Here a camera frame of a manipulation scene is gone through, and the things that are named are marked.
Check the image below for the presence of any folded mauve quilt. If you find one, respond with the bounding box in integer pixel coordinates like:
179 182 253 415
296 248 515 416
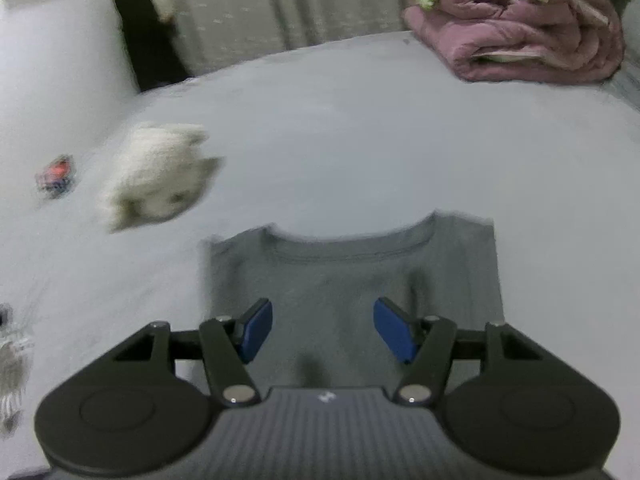
404 0 625 84

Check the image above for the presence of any grey star curtain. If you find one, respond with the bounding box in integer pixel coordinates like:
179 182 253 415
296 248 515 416
153 0 408 75

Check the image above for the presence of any grey bed sheet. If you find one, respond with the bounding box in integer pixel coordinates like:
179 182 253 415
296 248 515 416
1 32 639 479

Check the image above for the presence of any white plush dog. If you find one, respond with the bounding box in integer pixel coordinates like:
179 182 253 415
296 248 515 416
98 124 221 232

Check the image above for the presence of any black hanging coat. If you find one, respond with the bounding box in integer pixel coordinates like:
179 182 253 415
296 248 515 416
113 0 191 92

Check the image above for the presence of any grey t-shirt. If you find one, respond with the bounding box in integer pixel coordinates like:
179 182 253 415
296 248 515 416
203 212 503 391

